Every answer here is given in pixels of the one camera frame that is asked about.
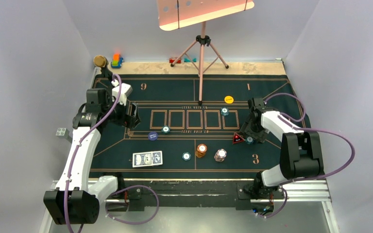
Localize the pink music stand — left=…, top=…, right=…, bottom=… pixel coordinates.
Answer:
left=157, top=0, right=255, bottom=106

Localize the gold round knob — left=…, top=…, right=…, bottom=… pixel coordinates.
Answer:
left=93, top=55, right=108, bottom=68

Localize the yellow big blind button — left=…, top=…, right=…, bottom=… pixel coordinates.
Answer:
left=224, top=96, right=234, bottom=104

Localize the dark green poker mat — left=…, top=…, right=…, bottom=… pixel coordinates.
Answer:
left=90, top=74, right=310, bottom=179

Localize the colourful toy block stack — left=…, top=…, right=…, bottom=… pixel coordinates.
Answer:
left=111, top=53, right=124, bottom=68

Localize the orange poker chip stack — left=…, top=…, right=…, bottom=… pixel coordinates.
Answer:
left=195, top=144, right=207, bottom=158

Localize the grey lego block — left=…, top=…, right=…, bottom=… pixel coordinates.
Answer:
left=55, top=128, right=72, bottom=143

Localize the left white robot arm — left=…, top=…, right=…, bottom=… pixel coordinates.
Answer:
left=43, top=83, right=140, bottom=225

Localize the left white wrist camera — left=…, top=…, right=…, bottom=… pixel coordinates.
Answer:
left=111, top=80, right=133, bottom=106

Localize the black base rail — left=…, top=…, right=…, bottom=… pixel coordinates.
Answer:
left=107, top=179, right=285, bottom=211

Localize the red toy block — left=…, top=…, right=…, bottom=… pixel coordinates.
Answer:
left=169, top=57, right=182, bottom=64

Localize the pink poker chip stack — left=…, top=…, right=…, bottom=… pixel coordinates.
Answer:
left=214, top=149, right=227, bottom=162

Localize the blue playing card deck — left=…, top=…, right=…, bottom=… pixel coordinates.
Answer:
left=132, top=150, right=163, bottom=168

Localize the green poker chip stack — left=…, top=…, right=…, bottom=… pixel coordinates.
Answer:
left=182, top=152, right=191, bottom=161

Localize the teal toy block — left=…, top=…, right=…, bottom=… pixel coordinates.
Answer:
left=184, top=58, right=197, bottom=63

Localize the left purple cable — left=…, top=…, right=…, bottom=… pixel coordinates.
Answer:
left=63, top=74, right=159, bottom=233

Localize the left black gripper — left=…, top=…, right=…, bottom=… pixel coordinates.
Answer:
left=102, top=94, right=140, bottom=129

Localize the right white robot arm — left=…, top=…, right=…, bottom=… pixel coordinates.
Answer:
left=239, top=98, right=324, bottom=199

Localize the blue small blind button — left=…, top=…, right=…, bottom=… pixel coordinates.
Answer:
left=148, top=132, right=158, bottom=141

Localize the red triangular dealer button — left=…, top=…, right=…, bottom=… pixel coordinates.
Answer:
left=233, top=132, right=245, bottom=144

